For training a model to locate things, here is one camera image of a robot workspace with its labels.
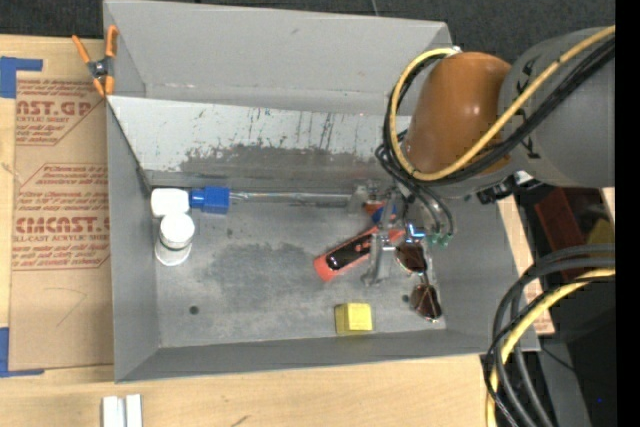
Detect small orange and blue object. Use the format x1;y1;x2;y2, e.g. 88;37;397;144
366;199;401;224

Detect orange and black flat tool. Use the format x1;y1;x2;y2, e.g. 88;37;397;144
313;225;407;284

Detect grey metal bin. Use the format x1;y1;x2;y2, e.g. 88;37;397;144
102;0;542;384

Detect black cylinder on white bracket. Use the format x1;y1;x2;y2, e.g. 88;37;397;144
474;170;534;206

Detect white-capped clear bottle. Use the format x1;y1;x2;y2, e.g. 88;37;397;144
153;212;197;268

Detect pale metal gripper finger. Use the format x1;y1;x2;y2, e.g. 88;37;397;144
349;183;389;214
360;234;401;287

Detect yellow block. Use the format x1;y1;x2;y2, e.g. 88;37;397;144
333;302;375;336

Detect brown-lens sunglasses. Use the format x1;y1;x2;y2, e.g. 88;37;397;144
393;239;445;323

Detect blue-capped metal rod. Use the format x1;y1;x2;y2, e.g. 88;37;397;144
188;185;357;215

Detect brown cardboard board, red print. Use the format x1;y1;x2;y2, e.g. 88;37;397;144
0;33;117;379

